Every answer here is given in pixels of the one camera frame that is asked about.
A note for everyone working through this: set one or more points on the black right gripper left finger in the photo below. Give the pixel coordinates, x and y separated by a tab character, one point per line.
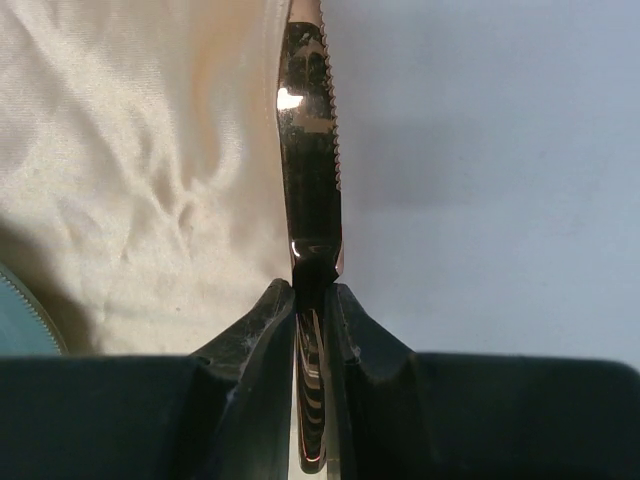
221	412

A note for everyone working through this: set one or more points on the peach satin cloth napkin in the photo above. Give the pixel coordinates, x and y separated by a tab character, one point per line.
141	188

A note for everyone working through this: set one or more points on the teal round plate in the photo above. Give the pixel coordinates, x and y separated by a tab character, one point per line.
26	327

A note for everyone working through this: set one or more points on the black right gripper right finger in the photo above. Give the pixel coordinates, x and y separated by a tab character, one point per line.
400	414

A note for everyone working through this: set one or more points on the copper table knife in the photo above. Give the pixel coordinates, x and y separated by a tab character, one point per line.
308	133

